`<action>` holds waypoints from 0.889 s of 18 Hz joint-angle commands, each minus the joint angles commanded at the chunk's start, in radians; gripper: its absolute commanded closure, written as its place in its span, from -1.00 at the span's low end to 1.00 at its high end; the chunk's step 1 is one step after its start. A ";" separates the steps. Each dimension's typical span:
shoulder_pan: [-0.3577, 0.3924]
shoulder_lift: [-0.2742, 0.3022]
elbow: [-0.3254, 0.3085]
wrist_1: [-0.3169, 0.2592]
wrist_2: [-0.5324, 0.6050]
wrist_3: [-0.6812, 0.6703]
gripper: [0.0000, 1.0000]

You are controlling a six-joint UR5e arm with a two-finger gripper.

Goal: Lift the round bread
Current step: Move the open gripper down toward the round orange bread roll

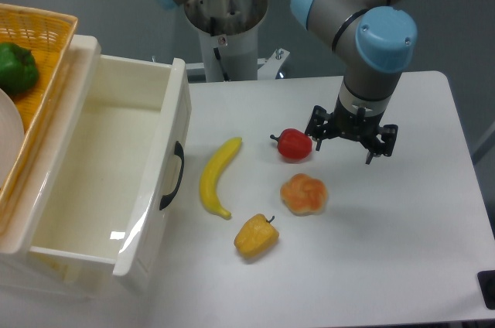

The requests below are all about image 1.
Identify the yellow banana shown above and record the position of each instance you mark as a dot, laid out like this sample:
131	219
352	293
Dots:
211	174

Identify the black drawer handle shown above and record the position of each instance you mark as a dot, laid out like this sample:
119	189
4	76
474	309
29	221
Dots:
168	198

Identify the black object at table edge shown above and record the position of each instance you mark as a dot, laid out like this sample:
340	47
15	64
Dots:
486	280

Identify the round knotted bread roll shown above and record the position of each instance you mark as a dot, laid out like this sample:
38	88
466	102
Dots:
304	195

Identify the white plate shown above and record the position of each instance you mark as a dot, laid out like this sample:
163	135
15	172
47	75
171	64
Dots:
12	135

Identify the yellow bell pepper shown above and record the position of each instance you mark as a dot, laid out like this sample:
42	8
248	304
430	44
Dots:
256	236

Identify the yellow woven basket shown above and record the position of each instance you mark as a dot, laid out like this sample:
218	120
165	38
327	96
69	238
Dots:
48	36

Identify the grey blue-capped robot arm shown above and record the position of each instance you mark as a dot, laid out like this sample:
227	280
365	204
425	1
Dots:
374	40

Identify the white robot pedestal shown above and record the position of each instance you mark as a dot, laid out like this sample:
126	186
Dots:
228	35

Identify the white drawer cabinet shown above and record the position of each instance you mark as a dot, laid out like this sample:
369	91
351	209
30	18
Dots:
19	268

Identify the red bell pepper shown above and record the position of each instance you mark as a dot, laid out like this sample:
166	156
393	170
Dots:
293	144

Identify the metal mounting bracket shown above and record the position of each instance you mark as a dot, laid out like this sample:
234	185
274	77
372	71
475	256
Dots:
273	67

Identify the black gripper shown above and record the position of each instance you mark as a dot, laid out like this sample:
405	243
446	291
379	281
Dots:
355	124

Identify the green bell pepper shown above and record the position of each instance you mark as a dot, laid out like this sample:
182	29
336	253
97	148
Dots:
19	72

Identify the white plastic drawer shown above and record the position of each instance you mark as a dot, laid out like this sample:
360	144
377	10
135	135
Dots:
103	208

